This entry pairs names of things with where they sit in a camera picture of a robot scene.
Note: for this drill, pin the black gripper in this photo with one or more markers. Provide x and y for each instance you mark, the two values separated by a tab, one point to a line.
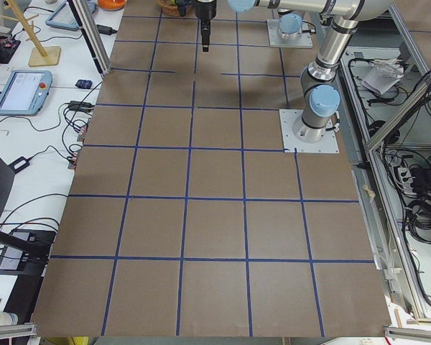
205	10

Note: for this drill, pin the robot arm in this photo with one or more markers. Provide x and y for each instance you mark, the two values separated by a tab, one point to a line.
290	25
321	99

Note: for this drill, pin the wicker basket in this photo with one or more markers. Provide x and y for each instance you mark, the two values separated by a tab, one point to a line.
176	8

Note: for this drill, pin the black power adapter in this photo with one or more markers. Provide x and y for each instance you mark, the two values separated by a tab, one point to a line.
106	30

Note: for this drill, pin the small blue device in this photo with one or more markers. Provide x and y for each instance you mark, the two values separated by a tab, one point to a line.
83	84

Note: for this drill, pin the teach pendant far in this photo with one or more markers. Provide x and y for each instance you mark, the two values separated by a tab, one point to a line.
62	18

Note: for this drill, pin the teach pendant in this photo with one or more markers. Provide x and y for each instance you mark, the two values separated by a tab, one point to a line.
25	92
62	18

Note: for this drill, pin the wooden stand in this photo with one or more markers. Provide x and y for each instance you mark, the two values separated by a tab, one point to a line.
40	55

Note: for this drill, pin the crumpled white paper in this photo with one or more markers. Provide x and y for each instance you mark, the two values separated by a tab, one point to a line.
384	74

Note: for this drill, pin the teach pendant near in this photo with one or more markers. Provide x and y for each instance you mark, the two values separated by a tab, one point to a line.
25	92

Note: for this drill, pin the power strip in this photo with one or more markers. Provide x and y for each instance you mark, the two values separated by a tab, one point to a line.
404	181

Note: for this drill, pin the paper cup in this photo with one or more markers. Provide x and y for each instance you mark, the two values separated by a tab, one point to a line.
8	319

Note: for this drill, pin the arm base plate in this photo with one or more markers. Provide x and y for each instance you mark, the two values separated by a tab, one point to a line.
277	38
298	138

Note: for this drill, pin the aluminium frame post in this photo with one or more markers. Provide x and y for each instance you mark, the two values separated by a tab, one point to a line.
89	31

